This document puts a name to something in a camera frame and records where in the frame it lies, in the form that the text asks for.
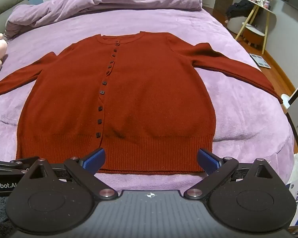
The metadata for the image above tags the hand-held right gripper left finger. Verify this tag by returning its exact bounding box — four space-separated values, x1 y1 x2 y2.
22 148 119 200

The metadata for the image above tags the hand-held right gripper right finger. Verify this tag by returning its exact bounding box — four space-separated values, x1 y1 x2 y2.
184 148 282 200

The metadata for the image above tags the red knit cardigan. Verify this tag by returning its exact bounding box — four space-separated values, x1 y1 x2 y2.
0 31 283 175

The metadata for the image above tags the bed with purple sheet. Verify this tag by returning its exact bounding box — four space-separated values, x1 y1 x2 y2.
0 7 295 194

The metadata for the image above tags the bathroom scale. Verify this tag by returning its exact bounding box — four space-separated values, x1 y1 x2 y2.
249 53 272 69

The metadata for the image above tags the white round stool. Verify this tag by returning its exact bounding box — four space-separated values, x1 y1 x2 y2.
242 24 267 46

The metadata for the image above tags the side table with yellow legs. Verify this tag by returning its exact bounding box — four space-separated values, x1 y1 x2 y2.
235 1 273 55

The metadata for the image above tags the purple duvet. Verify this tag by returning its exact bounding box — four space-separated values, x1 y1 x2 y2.
4 0 203 39

